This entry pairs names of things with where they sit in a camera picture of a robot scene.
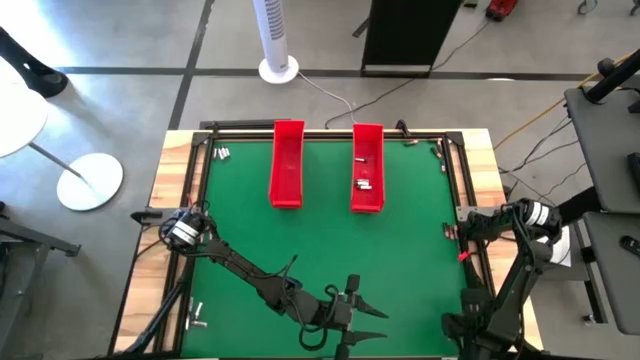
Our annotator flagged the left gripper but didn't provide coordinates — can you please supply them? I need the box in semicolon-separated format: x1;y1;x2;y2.
318;272;391;360

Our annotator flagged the red plastic bin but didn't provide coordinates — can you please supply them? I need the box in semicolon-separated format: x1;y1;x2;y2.
268;119;306;210
349;123;387;215

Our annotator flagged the white paper sheet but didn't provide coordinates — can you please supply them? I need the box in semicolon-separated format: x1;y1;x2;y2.
544;224;574;269

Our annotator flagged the green table mat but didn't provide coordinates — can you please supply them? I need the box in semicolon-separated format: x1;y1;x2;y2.
180;139;481;357

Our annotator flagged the black diagonal beam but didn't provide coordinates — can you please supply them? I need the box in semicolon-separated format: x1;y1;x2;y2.
557;186;601;226

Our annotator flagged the grey workbench top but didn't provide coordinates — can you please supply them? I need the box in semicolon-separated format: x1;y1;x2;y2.
563;73;640;215
581;211;640;337

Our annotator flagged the black remote control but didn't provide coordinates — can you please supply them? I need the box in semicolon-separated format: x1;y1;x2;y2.
619;234;640;259

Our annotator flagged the black flat device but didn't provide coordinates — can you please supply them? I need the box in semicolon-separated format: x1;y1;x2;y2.
627;151;640;197

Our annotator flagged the black flat bar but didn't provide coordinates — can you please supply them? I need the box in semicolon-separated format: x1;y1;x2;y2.
199;118;276;132

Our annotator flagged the black pole stand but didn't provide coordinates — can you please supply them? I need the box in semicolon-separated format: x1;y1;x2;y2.
581;48;640;105

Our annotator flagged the tall black cabinet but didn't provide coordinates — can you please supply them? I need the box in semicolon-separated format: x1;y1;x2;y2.
358;0;465;79

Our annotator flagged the red power tool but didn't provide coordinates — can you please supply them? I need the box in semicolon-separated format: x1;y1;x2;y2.
485;0;520;23

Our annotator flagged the white tower fan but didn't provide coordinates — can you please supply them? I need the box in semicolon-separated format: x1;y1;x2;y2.
252;0;301;86

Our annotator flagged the black curved stand leg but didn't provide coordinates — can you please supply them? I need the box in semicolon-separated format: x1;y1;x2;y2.
0;25;71;100

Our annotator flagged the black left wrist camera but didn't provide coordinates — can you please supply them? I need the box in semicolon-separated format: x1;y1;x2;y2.
330;299;354;327

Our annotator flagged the black left camera cable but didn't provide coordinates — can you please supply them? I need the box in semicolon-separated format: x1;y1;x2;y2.
298;283;342;352

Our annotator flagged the black floor cable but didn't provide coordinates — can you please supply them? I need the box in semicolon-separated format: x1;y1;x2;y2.
324;18;492;131
499;139;581;174
532;162;589;206
499;118;575;175

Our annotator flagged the yellow floor cable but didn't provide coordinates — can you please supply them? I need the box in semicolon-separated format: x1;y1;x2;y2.
493;51;634;151

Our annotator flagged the black frame strut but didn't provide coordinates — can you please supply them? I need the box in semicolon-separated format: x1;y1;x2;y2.
112;239;199;359

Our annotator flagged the black aluminium table frame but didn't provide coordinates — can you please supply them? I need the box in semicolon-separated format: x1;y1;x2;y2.
154;128;506;360

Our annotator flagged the white power cable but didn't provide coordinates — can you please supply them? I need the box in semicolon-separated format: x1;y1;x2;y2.
297;71;367;130

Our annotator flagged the black clamp handle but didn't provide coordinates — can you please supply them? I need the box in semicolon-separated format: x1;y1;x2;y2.
130;210;165;225

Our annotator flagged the white round pedestal table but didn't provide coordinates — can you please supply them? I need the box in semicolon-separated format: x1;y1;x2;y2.
0;74;125;213

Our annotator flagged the grey metal cart frame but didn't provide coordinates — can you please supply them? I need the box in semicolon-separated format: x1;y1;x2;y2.
0;199;83;360

